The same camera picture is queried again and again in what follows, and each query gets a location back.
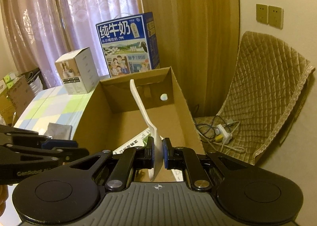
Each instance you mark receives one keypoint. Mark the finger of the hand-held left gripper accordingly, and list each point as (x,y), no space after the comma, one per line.
(69,154)
(59,144)

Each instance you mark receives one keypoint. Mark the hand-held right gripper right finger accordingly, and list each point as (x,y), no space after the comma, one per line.
(166,153)

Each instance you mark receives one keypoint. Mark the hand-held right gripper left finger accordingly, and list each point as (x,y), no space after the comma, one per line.
(149,148)

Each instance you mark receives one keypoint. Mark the green medicine box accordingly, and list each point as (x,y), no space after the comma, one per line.
(135,141)

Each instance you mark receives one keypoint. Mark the white plastic spoon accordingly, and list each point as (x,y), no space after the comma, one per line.
(146,117)

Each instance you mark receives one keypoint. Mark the brown cardboard box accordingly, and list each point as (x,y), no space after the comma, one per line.
(94,117)

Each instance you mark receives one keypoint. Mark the person's left hand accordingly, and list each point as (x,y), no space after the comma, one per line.
(3,196)

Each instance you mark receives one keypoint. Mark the checkered tablecloth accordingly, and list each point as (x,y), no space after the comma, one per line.
(49,107)

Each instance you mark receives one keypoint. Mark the yellow plug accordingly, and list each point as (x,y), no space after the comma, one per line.
(218,138)

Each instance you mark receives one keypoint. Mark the printed cardboard storage box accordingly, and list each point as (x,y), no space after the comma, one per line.
(17,99)

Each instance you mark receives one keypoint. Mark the white power strip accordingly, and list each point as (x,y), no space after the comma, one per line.
(225,131)

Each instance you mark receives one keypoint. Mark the dark shopping bag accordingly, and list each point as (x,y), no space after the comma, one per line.
(32,77)

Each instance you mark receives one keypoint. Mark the beige product box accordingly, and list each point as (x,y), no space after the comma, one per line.
(74,72)

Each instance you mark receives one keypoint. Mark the stack of green tissue packs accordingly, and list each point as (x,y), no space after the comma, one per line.
(7,81)

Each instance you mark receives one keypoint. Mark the blue milk carton box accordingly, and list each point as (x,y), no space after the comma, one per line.
(126,45)

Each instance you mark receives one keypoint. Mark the quilted beige chair cushion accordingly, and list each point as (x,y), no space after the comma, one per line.
(267,87)

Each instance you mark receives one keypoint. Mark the pink lace curtain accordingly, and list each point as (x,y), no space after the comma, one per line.
(62,17)

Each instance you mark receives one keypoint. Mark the beige wall socket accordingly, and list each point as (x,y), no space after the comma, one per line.
(275,17)
(261,14)

